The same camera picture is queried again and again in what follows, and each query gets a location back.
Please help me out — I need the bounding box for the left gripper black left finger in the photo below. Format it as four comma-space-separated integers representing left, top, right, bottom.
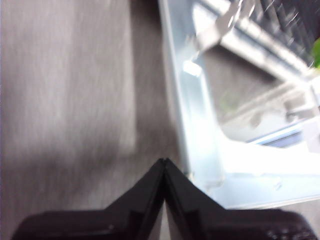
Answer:
9, 159, 166, 240

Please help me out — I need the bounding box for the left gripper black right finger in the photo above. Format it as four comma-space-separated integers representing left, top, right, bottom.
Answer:
164, 158, 313, 240

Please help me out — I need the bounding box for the glass oven door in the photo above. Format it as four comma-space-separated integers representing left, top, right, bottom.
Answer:
157, 0, 320, 211

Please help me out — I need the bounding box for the purple eggplant with green stem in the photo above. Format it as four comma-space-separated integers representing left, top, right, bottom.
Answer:
311, 38, 320, 68

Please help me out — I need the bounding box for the metal wire oven rack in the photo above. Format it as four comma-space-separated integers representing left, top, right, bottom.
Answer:
259, 0, 320, 63

